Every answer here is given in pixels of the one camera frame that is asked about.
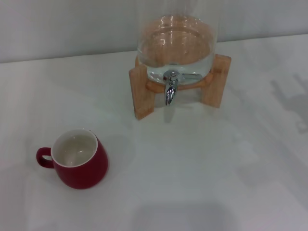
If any red ceramic cup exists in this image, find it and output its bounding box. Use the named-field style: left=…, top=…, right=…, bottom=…
left=36, top=128, right=109, bottom=190

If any wooden dispenser stand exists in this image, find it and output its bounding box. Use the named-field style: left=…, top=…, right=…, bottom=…
left=128, top=53, right=232, bottom=121

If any chrome faucet tap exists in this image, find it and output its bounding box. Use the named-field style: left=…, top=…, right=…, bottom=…
left=162, top=69, right=203, bottom=106

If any glass water dispenser jar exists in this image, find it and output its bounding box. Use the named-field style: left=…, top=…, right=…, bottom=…
left=136, top=0, right=218, bottom=86

